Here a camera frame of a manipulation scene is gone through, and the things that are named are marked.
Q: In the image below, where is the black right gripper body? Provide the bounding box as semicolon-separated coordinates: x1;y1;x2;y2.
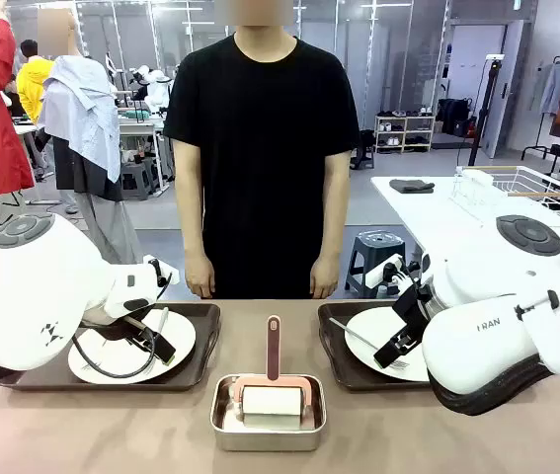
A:
391;283;432;330

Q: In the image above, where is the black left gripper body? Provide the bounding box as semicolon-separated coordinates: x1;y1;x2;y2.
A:
111;315;160;350

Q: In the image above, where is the round white plate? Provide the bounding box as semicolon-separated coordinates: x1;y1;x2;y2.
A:
344;306;432;384
67;308;198;385

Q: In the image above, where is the silver table knife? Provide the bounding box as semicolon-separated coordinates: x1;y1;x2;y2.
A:
152;306;170;345

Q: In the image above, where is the dark brown serving tray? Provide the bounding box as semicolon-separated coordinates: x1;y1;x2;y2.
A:
317;300;439;394
0;301;222;393

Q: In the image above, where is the silver fork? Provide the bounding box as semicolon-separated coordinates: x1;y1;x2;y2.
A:
328;317;409;371

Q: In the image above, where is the pink lint roller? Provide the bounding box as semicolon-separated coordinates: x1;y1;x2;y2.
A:
231;314;314;430

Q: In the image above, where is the person's right forearm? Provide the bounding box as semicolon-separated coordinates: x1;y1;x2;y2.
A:
179;192;212;261

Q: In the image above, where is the person's left forearm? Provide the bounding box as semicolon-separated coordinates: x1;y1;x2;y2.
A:
314;192;351;261

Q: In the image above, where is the person's right hand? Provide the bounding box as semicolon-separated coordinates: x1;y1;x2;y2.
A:
184;254;216;300

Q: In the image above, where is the person's left hand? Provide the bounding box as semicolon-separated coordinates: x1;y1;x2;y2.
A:
308;254;341;301

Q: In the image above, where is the grey plastic step stool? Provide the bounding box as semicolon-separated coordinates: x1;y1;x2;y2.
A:
344;229;422;300

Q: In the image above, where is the white side table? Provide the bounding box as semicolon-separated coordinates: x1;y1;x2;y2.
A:
370;175;560;268

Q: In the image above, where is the dark grey folded cloth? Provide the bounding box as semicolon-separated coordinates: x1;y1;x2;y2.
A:
388;178;437;195

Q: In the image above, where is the rectangular metal tin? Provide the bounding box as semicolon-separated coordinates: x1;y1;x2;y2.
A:
208;373;328;453

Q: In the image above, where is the white cutlery holder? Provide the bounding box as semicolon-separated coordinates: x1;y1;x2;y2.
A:
461;167;494;187

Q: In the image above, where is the grey background stool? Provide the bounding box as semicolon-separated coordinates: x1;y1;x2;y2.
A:
120;160;160;201

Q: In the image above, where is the white shoe rack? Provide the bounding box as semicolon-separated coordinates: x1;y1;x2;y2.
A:
373;111;437;153

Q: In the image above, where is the black bag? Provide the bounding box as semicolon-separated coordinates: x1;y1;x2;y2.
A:
437;97;473;137

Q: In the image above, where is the white background desk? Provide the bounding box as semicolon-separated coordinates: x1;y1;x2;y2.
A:
119;116;172;194

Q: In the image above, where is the black clothes rack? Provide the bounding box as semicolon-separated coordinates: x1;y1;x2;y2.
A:
520;53;560;164

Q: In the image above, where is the person in black t-shirt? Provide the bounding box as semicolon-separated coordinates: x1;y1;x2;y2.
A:
163;22;362;301

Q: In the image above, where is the mannequin with pale blue shirt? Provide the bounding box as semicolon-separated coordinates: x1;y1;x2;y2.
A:
37;9;145;266

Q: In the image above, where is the grey hanging shirt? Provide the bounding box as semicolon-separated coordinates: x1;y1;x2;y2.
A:
529;61;560;118

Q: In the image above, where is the person in yellow hoodie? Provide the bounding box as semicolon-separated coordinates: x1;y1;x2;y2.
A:
15;39;56;124

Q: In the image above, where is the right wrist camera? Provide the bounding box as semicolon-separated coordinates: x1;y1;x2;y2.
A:
367;252;422;292

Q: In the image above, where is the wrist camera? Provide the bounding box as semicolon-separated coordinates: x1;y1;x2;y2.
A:
367;252;422;292
146;255;181;288

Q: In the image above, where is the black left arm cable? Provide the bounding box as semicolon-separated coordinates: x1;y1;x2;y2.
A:
70;325;160;380

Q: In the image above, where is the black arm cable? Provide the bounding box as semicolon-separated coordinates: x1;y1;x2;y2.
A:
70;325;160;380
430;335;560;417

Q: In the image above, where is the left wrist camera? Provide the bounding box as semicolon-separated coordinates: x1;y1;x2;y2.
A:
146;255;181;288

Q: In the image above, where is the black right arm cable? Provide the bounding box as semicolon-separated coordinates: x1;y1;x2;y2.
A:
430;335;560;417

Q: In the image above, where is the white wire dish rack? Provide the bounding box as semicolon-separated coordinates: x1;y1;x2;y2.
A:
449;165;560;231

